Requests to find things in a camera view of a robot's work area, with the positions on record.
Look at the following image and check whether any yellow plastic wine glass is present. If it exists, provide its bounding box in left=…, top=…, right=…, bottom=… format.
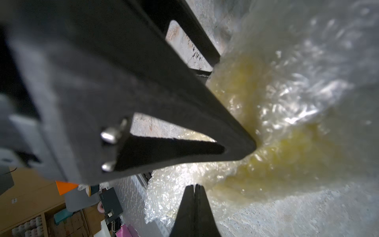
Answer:
left=207, top=56, right=341, bottom=203

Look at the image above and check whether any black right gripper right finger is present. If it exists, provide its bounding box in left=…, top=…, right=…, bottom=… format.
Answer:
left=194, top=184, right=221, bottom=237

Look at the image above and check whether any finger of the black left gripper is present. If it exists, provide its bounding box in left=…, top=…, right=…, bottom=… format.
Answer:
left=139, top=1, right=220, bottom=67
left=8, top=1, right=257, bottom=184

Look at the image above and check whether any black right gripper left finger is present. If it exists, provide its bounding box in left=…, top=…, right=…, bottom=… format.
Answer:
left=170, top=185, right=195, bottom=237

